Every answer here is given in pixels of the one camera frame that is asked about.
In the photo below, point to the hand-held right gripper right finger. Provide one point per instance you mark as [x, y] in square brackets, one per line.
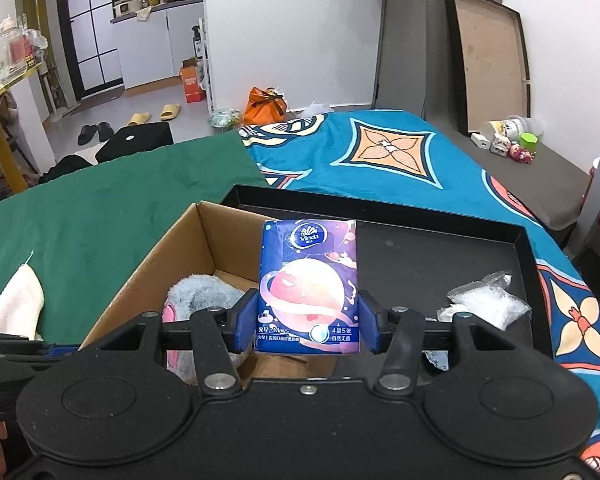
[370, 324]

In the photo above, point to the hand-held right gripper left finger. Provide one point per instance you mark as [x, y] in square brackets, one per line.
[246, 322]

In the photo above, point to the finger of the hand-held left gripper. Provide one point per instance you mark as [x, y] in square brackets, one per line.
[55, 350]
[5, 375]

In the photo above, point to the blue tissue packet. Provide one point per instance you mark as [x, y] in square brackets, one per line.
[305, 285]

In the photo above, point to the black tray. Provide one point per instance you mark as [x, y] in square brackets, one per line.
[430, 260]

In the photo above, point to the brown cardboard box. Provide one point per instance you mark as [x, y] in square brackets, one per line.
[145, 280]

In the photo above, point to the clear plastic bag white filling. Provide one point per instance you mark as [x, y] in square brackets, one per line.
[485, 300]

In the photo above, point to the grey plush toy pink ears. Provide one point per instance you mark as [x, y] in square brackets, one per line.
[205, 292]

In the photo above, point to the white towel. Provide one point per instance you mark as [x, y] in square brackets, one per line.
[10, 305]

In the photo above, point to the green cloth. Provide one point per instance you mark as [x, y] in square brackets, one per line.
[80, 220]

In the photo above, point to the blue printed blanket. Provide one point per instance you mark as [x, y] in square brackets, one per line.
[460, 185]

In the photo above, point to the black clothes pile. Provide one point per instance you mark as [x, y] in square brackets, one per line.
[70, 167]

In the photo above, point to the greenish plastic bag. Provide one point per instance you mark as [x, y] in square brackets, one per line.
[225, 119]

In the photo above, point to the black case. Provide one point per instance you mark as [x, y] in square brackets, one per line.
[135, 141]

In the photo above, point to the white charger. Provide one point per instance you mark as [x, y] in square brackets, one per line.
[480, 141]

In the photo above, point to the orange bag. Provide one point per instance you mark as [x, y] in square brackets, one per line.
[265, 107]

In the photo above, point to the black slipper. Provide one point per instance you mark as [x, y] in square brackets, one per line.
[105, 131]
[86, 134]

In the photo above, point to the small white figurine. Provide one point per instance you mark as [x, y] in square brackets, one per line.
[500, 146]

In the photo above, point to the yellow table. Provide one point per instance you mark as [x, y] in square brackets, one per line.
[0, 135]

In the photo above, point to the grey mattress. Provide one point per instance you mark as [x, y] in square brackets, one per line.
[540, 180]

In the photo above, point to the yellow slipper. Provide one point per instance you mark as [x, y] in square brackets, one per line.
[170, 111]
[140, 119]

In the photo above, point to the small pink figurine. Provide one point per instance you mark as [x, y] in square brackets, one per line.
[521, 153]

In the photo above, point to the green cup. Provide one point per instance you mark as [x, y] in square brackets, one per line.
[529, 142]

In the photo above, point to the white rack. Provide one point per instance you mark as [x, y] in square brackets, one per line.
[209, 80]

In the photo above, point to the orange cardboard box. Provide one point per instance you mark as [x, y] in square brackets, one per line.
[192, 82]

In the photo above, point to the white container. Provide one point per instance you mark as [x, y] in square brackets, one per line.
[522, 126]

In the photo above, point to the black framed board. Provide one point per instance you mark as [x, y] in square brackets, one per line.
[490, 60]

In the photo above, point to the white cabinet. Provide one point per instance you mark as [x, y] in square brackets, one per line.
[145, 45]

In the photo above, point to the clear jar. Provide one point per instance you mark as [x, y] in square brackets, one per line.
[12, 50]

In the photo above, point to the black grid door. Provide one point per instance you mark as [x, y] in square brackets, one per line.
[87, 25]

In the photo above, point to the white appliance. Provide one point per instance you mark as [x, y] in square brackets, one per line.
[127, 8]

